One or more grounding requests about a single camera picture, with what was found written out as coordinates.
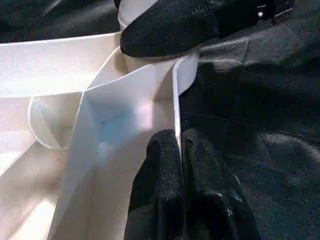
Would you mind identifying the white plastic table leg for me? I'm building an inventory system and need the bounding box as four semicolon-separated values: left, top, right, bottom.
117;0;165;34

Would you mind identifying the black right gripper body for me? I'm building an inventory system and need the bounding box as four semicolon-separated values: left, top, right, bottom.
249;0;296;26

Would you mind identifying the black plastic mat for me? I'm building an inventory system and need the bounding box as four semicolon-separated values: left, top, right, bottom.
0;0;320;240

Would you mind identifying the white plastic table top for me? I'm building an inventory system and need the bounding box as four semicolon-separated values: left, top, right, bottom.
0;30;200;240

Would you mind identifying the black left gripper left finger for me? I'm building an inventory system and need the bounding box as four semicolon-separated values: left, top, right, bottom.
126;128;186;240

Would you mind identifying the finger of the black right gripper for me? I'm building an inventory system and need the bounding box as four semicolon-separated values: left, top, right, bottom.
119;0;254;60

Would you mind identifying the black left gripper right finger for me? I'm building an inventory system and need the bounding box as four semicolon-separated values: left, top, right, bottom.
181;126;261;240

